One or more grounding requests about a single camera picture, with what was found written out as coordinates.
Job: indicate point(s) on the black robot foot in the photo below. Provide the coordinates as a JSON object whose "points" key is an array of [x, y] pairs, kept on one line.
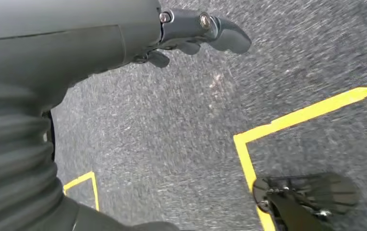
{"points": [[317, 194]]}

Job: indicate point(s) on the yellow floor tape square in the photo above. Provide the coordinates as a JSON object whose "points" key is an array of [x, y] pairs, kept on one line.
{"points": [[78, 179], [314, 112]]}

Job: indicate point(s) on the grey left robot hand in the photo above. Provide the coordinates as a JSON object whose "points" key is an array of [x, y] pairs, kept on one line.
{"points": [[59, 47]]}

